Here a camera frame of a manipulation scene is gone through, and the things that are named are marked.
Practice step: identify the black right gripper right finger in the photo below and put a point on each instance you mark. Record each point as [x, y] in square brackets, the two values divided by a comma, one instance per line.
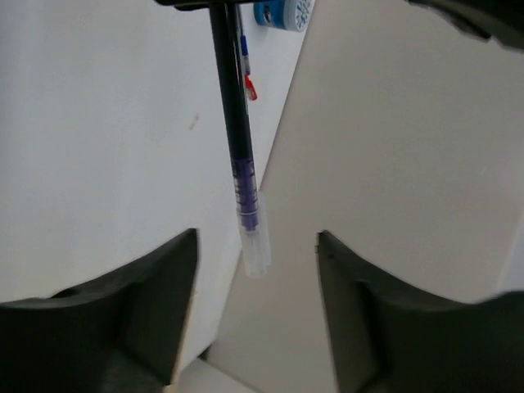
[387, 335]

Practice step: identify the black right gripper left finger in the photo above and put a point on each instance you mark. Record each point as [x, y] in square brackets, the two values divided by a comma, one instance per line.
[120, 332]

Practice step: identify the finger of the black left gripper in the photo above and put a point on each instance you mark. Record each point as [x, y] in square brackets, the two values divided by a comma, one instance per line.
[501, 21]
[192, 4]

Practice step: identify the purple gel pen clear cap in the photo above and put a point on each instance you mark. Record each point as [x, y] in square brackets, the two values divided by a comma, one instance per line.
[253, 226]

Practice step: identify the blue ballpoint pen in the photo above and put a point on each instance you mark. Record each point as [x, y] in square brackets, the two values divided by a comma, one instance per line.
[243, 41]

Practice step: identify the red ballpoint pen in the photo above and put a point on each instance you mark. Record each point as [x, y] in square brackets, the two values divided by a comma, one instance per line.
[250, 88]

